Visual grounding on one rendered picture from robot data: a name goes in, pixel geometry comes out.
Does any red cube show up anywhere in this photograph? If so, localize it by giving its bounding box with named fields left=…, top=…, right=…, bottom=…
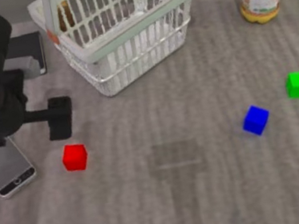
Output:
left=59, top=141, right=91, bottom=174

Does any blue cube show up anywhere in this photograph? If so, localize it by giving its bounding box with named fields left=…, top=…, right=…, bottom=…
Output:
left=239, top=102, right=274, bottom=139

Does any green cube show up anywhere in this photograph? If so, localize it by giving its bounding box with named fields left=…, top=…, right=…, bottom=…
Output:
left=283, top=71, right=299, bottom=101

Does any dark grey flat device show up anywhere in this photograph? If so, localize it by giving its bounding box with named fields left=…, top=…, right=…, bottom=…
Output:
left=4, top=30, right=49, bottom=81

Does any white smartphone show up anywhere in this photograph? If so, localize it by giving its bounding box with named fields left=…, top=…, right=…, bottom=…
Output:
left=0, top=132, right=41, bottom=201

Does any brown item in basket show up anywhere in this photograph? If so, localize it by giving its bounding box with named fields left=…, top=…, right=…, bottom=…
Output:
left=55, top=0, right=79, bottom=33

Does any white plastic shopping basket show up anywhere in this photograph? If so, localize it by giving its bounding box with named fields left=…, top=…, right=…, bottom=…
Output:
left=26, top=0, right=221, bottom=109

